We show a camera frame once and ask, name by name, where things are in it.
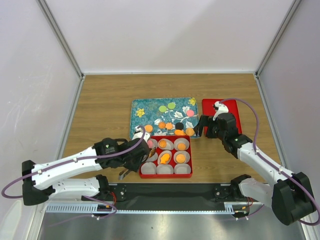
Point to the metal tongs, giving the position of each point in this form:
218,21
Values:
123,173

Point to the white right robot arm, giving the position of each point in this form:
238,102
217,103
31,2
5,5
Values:
288,194

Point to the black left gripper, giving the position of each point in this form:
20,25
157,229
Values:
135,166

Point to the orange flower cookie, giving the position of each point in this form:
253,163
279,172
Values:
169,126

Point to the teal floral tray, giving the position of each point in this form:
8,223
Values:
146,112

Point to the orange fish cookie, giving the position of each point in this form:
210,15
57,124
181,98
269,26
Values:
179,132

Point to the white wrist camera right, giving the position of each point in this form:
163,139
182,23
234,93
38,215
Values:
219,108

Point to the white slotted cable duct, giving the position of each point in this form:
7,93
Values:
92,208

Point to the orange dotted sandwich cookie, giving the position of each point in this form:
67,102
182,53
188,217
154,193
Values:
148,128

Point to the pink sandwich cookie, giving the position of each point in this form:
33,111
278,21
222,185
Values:
150,144
190,113

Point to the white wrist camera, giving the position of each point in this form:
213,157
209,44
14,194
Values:
140,132
219,108

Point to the black sandwich cookie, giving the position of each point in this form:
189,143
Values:
152,152
179,126

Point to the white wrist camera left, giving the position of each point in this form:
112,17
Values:
140,132

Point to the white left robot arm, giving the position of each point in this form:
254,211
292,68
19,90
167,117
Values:
55,179

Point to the large orange dotted cookie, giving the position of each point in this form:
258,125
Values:
190,132

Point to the white paper cup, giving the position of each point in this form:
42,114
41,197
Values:
164,169
155,143
182,169
187,156
170,145
148,168
153,158
181,140
164,152

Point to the red box lid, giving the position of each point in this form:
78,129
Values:
209,110

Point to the orange plain oval cookie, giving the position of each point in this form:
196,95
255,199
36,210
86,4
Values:
181,146

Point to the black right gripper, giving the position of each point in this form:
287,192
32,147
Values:
205,121

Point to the orange swirl cookie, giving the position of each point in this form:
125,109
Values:
162,125
162,143

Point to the red cookie box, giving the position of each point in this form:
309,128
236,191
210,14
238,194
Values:
172,162

